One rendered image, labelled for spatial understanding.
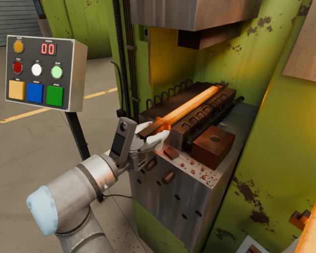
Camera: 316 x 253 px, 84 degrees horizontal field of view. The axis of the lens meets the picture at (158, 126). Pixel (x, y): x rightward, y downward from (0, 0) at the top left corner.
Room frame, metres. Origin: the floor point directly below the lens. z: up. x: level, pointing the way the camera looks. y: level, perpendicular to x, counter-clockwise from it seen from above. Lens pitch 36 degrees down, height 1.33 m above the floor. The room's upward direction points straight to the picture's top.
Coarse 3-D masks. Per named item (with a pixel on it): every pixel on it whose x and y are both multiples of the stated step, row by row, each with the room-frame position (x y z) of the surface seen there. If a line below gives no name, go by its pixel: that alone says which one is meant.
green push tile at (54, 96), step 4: (48, 88) 0.66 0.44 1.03; (52, 88) 0.65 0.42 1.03; (56, 88) 0.65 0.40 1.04; (60, 88) 0.64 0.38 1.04; (48, 92) 0.65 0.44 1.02; (52, 92) 0.65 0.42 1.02; (56, 92) 0.64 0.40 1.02; (60, 92) 0.64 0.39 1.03; (48, 96) 0.64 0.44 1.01; (52, 96) 0.64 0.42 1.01; (56, 96) 0.63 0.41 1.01; (60, 96) 0.63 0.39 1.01; (48, 100) 0.63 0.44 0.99; (52, 100) 0.63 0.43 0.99; (56, 100) 0.63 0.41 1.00; (60, 100) 0.62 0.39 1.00; (52, 104) 0.62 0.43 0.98; (56, 104) 0.62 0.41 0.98; (60, 104) 0.61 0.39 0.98
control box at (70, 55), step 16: (32, 48) 0.76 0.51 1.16; (48, 48) 0.74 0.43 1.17; (64, 48) 0.73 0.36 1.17; (80, 48) 0.75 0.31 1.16; (32, 64) 0.73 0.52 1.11; (48, 64) 0.71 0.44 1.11; (64, 64) 0.70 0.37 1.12; (80, 64) 0.73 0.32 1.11; (16, 80) 0.72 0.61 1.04; (32, 80) 0.70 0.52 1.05; (48, 80) 0.68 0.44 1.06; (64, 80) 0.66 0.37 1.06; (80, 80) 0.70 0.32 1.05; (64, 96) 0.63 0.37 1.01; (80, 96) 0.68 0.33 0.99
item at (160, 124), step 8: (208, 88) 0.71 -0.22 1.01; (216, 88) 0.71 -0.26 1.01; (200, 96) 0.64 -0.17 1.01; (184, 104) 0.57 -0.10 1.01; (192, 104) 0.57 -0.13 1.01; (176, 112) 0.52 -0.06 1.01; (184, 112) 0.53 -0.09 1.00; (160, 120) 0.46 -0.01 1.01; (168, 120) 0.47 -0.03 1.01; (144, 128) 0.42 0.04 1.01; (152, 128) 0.42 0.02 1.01; (160, 128) 0.44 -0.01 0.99; (168, 128) 0.45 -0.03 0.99; (144, 136) 0.38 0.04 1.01
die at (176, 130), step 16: (176, 96) 0.69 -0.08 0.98; (192, 96) 0.67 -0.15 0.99; (208, 96) 0.65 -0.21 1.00; (224, 96) 0.67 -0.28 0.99; (144, 112) 0.56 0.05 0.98; (160, 112) 0.54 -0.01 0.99; (192, 112) 0.54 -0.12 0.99; (208, 112) 0.54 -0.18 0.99; (176, 128) 0.45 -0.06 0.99; (192, 128) 0.46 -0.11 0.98; (176, 144) 0.43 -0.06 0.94
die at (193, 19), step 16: (144, 0) 0.51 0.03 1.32; (160, 0) 0.48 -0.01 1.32; (176, 0) 0.45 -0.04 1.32; (192, 0) 0.43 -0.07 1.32; (208, 0) 0.45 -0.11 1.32; (224, 0) 0.51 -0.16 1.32; (240, 0) 0.58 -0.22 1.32; (256, 0) 0.69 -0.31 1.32; (144, 16) 0.52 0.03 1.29; (160, 16) 0.48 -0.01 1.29; (176, 16) 0.45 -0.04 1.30; (192, 16) 0.42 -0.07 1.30; (208, 16) 0.46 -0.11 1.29; (224, 16) 0.52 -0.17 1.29; (240, 16) 0.61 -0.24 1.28; (256, 16) 0.72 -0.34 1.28
